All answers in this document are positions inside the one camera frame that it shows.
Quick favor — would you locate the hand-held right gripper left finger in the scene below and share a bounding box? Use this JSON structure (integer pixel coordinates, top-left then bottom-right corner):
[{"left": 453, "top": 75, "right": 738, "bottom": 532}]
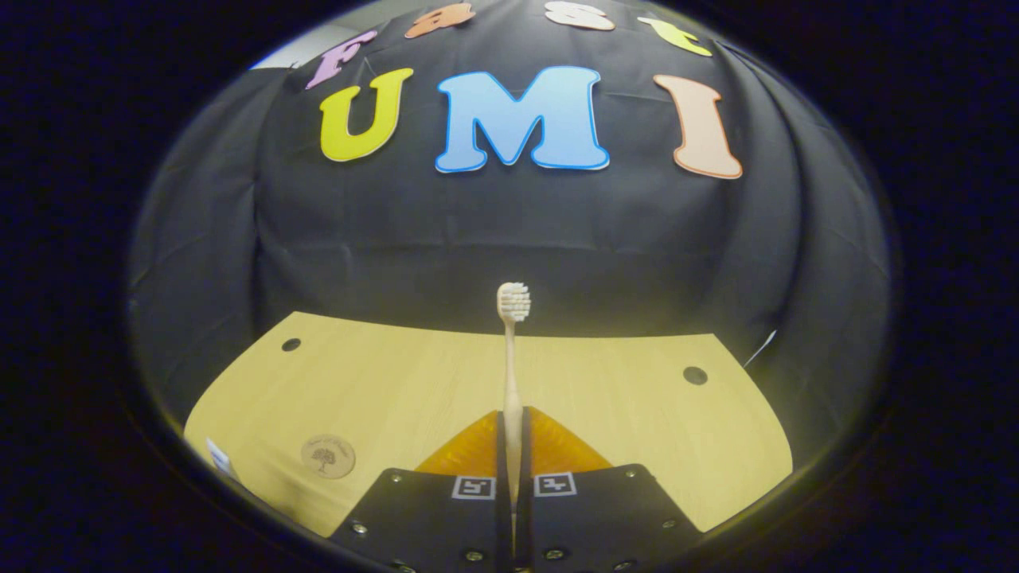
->
[{"left": 330, "top": 409, "right": 511, "bottom": 573}]

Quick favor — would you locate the round wooden coaster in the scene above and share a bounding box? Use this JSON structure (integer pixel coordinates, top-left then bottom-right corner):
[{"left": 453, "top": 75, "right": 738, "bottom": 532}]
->
[{"left": 300, "top": 434, "right": 357, "bottom": 480}]

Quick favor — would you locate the white toothpaste tube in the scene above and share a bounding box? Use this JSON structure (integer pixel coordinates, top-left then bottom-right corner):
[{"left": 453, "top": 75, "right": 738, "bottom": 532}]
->
[{"left": 205, "top": 436, "right": 238, "bottom": 481}]

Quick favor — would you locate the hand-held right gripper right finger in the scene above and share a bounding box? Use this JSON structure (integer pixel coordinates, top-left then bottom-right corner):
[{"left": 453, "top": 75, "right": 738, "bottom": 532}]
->
[{"left": 517, "top": 405, "right": 706, "bottom": 573}]

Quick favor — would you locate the wooden desktop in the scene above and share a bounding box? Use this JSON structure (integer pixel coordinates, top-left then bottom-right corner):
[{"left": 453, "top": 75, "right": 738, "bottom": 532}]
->
[{"left": 183, "top": 310, "right": 795, "bottom": 538}]

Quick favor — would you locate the beige toothbrush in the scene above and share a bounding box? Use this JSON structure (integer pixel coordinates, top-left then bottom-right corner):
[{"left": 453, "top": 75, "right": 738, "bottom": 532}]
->
[{"left": 496, "top": 282, "right": 533, "bottom": 558}]

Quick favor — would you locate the black backdrop cloth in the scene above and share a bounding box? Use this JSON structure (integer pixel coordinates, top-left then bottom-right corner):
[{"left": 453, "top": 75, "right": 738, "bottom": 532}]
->
[{"left": 127, "top": 0, "right": 892, "bottom": 470}]

